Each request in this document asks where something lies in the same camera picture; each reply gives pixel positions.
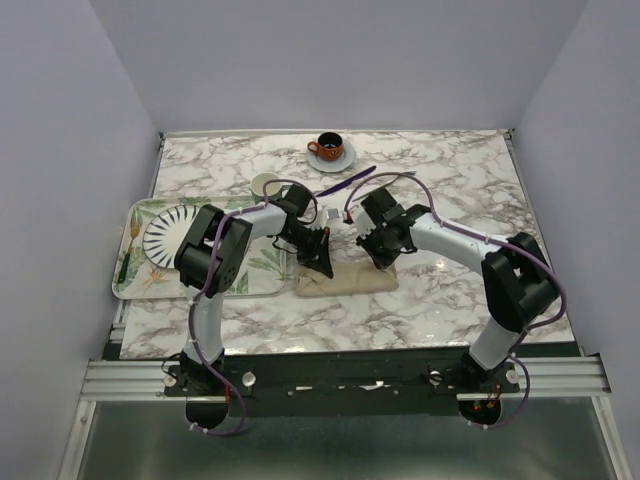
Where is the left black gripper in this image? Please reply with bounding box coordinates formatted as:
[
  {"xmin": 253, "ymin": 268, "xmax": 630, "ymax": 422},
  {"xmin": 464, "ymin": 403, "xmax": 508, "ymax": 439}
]
[{"xmin": 281, "ymin": 224, "xmax": 333, "ymax": 279}]

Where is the beige cloth napkin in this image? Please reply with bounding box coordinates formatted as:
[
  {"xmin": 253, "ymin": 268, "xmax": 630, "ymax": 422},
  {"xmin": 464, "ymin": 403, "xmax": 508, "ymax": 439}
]
[{"xmin": 295, "ymin": 261, "xmax": 399, "ymax": 298}]

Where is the purple knife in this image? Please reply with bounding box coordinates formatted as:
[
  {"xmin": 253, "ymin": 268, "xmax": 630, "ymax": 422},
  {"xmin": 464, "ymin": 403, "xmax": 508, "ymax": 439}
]
[{"xmin": 315, "ymin": 166, "xmax": 377, "ymax": 197}]

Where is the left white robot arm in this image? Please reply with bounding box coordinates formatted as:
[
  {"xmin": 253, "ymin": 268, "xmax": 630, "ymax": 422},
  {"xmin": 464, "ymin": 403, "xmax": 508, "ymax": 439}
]
[{"xmin": 174, "ymin": 180, "xmax": 334, "ymax": 395}]

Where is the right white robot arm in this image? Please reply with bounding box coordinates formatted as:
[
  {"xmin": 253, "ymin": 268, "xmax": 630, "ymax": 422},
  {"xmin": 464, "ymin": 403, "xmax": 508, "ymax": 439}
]
[{"xmin": 346, "ymin": 187, "xmax": 561, "ymax": 392}]

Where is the grey and cream mug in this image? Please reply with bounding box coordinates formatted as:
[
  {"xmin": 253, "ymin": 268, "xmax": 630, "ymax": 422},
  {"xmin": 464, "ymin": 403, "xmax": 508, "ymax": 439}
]
[{"xmin": 250, "ymin": 172, "xmax": 284, "ymax": 204}]

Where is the silver fork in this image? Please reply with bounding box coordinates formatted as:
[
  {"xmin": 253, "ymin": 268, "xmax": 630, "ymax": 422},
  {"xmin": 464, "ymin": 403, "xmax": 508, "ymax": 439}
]
[{"xmin": 380, "ymin": 170, "xmax": 417, "ymax": 181}]

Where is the white saucer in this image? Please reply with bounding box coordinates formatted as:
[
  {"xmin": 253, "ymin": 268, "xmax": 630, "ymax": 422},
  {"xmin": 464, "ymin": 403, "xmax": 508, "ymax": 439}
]
[{"xmin": 305, "ymin": 139, "xmax": 358, "ymax": 173}]

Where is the brown coffee cup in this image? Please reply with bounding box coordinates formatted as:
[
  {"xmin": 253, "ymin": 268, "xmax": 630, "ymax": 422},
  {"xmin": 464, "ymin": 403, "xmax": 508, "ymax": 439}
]
[{"xmin": 307, "ymin": 132, "xmax": 344, "ymax": 162}]

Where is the white plate with blue stripes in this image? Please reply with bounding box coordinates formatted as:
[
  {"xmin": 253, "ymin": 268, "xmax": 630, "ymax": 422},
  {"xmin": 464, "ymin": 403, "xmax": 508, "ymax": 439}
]
[{"xmin": 142, "ymin": 205, "xmax": 199, "ymax": 269}]

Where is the white tray with leaf print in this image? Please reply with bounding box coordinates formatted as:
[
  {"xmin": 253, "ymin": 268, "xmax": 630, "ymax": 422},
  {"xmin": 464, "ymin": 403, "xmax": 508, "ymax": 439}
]
[{"xmin": 112, "ymin": 196, "xmax": 287, "ymax": 300}]

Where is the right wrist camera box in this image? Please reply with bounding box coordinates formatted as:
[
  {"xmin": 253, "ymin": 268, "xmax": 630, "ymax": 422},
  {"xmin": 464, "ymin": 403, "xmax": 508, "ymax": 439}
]
[{"xmin": 348, "ymin": 204, "xmax": 376, "ymax": 238}]

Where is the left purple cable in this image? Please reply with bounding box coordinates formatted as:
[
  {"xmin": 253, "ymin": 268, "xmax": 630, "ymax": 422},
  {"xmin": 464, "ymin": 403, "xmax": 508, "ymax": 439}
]
[{"xmin": 187, "ymin": 178, "xmax": 321, "ymax": 439}]

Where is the gold fork with green handle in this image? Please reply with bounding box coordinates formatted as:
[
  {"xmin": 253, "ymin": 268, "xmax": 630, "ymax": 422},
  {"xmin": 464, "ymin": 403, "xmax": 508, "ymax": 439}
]
[{"xmin": 117, "ymin": 213, "xmax": 141, "ymax": 284}]

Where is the aluminium frame rail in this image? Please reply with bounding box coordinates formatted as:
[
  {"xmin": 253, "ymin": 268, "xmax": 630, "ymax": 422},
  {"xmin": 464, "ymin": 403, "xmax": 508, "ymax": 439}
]
[{"xmin": 80, "ymin": 357, "xmax": 611, "ymax": 402}]

